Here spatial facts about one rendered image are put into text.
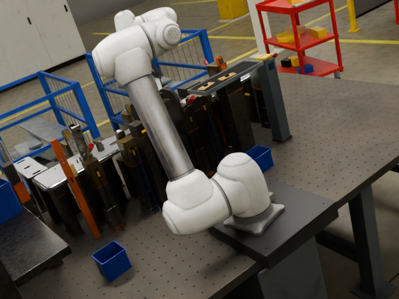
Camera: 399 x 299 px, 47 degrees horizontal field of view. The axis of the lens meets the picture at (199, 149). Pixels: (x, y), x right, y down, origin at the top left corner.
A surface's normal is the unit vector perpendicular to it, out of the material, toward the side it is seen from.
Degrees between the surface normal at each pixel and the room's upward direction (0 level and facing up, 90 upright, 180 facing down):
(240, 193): 86
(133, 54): 75
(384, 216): 0
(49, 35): 90
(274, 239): 3
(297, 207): 3
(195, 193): 67
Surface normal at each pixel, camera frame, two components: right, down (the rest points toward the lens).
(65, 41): 0.57, 0.21
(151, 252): -0.27, -0.87
